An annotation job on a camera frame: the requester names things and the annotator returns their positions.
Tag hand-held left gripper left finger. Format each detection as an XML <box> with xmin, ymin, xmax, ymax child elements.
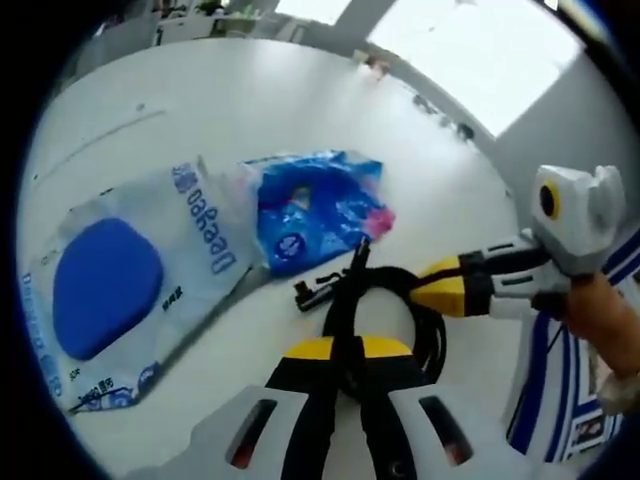
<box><xmin>192</xmin><ymin>337</ymin><xmax>337</xmax><ymax>480</ymax></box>

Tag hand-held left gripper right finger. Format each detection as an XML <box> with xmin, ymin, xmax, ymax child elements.
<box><xmin>357</xmin><ymin>335</ymin><xmax>506</xmax><ymax>480</ymax></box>

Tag black cable coil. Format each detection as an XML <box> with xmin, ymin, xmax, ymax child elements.
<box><xmin>293</xmin><ymin>238</ymin><xmax>449</xmax><ymax>401</ymax></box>

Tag blue tissue packet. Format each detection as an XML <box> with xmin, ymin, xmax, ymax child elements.
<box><xmin>238</xmin><ymin>148</ymin><xmax>397</xmax><ymax>278</ymax></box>

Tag wet wipes pack blue lid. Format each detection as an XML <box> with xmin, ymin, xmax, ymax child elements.
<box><xmin>22</xmin><ymin>154</ymin><xmax>255</xmax><ymax>415</ymax></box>

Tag white table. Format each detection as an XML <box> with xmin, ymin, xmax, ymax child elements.
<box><xmin>19</xmin><ymin>37</ymin><xmax>531</xmax><ymax>480</ymax></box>

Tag loose dark cables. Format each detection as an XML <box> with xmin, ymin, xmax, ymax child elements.
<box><xmin>412</xmin><ymin>92</ymin><xmax>476</xmax><ymax>139</ymax></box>

